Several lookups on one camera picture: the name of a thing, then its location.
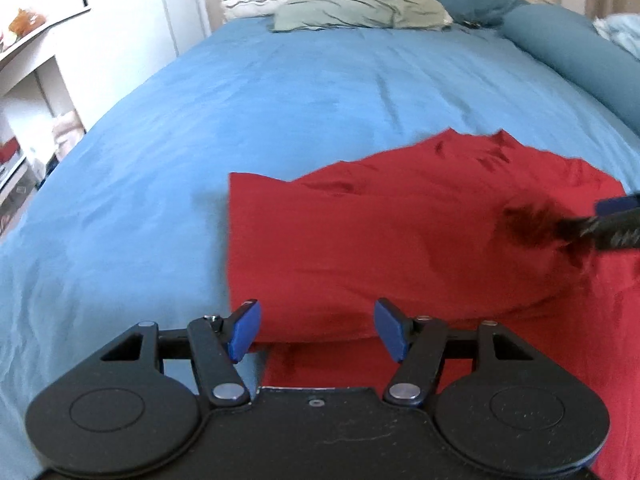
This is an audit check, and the black-framed wall picture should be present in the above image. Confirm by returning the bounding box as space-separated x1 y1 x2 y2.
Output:
0 0 94 57

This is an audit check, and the light blue crumpled cloth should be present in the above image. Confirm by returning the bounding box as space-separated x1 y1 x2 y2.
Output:
592 14 640 61

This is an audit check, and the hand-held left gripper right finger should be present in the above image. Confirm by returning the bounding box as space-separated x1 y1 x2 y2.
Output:
375 297 539 407

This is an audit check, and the white shelf unit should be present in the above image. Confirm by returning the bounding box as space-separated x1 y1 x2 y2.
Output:
0 7 94 241

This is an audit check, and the red garment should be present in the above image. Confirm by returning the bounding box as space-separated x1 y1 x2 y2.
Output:
227 129 640 480

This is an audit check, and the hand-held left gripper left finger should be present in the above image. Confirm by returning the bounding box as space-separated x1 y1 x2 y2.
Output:
100 299 262 409

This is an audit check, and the teal bolster pillow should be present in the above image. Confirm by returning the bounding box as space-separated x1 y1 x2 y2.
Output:
501 4 640 139

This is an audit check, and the grey-green pillow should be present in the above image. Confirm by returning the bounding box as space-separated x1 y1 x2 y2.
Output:
272 0 454 34

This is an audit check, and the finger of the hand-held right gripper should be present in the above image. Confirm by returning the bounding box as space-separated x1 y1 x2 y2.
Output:
501 197 640 262

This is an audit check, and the blue bed cover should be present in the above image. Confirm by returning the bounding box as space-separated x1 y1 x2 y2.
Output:
0 21 640 480

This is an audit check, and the red box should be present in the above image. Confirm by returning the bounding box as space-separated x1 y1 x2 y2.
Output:
0 137 22 165

